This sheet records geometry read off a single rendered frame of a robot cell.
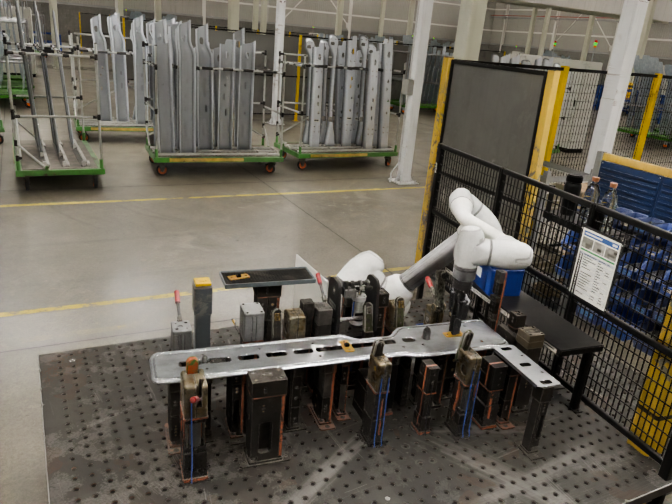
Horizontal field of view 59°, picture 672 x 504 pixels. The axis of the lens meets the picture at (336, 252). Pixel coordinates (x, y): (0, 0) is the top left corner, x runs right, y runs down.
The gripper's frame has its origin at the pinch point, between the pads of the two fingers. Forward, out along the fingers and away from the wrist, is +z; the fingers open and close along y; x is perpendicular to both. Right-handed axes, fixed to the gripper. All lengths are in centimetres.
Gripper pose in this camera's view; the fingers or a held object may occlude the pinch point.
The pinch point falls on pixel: (455, 324)
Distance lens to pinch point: 244.7
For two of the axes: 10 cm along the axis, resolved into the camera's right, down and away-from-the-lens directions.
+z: -0.9, 9.3, 3.5
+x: -9.4, 0.4, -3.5
